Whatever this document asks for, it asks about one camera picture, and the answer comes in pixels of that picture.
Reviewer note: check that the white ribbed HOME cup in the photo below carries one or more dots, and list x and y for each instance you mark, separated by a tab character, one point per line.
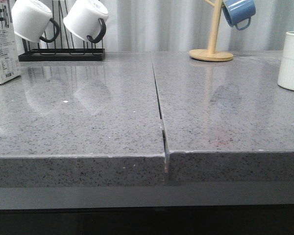
286	72

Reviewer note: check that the white blue milk carton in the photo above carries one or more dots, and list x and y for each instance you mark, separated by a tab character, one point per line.
9	62

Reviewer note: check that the wooden mug tree stand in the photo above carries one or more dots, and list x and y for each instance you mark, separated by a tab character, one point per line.
210	54

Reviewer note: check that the blue enamel mug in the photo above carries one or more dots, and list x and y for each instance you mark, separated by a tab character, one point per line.
238	13

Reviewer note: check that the black wire mug rack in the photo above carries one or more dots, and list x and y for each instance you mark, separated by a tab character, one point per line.
66	47

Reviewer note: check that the white mug black handle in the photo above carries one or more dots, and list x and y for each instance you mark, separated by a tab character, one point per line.
30	20
87	20

